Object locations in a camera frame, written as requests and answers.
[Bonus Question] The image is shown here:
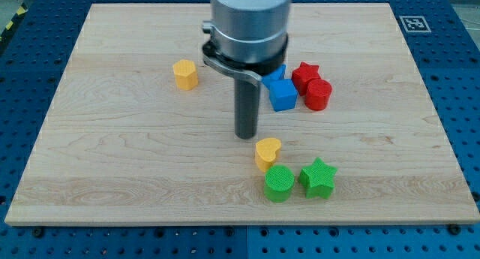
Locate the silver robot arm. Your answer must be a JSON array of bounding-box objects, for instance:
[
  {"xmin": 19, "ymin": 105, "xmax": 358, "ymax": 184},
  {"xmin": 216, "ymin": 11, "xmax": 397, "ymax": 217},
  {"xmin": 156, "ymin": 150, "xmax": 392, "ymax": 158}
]
[{"xmin": 202, "ymin": 0, "xmax": 292, "ymax": 87}]

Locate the yellow heart block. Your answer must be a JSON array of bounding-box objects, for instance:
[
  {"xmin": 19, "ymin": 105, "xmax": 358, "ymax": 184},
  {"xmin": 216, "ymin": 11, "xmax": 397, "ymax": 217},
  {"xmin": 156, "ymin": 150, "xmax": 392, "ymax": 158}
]
[{"xmin": 254, "ymin": 137, "xmax": 282, "ymax": 173}]

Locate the yellow hexagon block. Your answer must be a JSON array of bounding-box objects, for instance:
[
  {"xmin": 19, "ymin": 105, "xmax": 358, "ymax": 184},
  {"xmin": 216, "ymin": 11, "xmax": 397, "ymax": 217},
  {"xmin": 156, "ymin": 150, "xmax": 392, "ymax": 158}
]
[{"xmin": 172, "ymin": 59, "xmax": 199, "ymax": 90}]

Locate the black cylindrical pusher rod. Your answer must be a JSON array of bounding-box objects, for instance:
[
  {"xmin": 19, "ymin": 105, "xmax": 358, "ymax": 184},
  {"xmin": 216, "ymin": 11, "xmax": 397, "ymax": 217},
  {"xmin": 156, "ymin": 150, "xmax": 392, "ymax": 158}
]
[{"xmin": 234, "ymin": 80, "xmax": 260, "ymax": 139}]

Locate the blue cube block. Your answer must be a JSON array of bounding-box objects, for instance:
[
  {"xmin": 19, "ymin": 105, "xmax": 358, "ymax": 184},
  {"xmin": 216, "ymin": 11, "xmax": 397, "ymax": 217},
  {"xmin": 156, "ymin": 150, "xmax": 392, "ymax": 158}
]
[{"xmin": 269, "ymin": 79, "xmax": 298, "ymax": 112}]

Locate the blue triangle block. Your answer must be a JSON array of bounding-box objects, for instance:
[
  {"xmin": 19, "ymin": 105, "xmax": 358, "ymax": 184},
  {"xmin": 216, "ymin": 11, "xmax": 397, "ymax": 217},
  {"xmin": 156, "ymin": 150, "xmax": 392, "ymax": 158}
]
[{"xmin": 262, "ymin": 64, "xmax": 287, "ymax": 89}]

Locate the green cylinder block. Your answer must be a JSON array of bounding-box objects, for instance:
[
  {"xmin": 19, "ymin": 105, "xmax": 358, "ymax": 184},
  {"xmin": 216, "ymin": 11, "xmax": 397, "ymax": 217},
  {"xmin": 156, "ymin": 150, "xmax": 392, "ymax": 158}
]
[{"xmin": 264, "ymin": 164, "xmax": 295, "ymax": 203}]

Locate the red star block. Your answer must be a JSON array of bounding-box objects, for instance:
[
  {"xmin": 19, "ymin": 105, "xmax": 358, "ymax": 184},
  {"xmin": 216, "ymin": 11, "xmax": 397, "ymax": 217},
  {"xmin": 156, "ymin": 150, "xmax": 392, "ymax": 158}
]
[{"xmin": 292, "ymin": 62, "xmax": 321, "ymax": 96}]

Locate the red cylinder block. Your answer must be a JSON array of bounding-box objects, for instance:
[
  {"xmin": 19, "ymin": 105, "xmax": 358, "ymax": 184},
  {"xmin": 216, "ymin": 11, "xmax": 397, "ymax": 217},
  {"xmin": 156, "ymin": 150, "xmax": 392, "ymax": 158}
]
[{"xmin": 304, "ymin": 79, "xmax": 333, "ymax": 111}]

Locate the green star block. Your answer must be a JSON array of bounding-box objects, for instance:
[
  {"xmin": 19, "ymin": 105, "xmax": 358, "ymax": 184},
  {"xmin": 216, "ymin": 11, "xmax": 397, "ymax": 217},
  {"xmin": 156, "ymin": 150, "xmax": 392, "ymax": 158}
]
[{"xmin": 298, "ymin": 157, "xmax": 338, "ymax": 199}]

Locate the wooden board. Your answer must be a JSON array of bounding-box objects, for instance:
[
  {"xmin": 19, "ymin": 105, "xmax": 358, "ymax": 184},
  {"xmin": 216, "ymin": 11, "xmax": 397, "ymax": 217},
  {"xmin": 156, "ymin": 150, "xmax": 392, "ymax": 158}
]
[{"xmin": 5, "ymin": 3, "xmax": 479, "ymax": 227}]

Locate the white fiducial marker tag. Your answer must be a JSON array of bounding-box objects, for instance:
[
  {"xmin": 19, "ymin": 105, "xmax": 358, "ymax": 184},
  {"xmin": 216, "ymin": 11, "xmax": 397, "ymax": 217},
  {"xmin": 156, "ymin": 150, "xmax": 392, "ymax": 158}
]
[{"xmin": 399, "ymin": 15, "xmax": 431, "ymax": 33}]

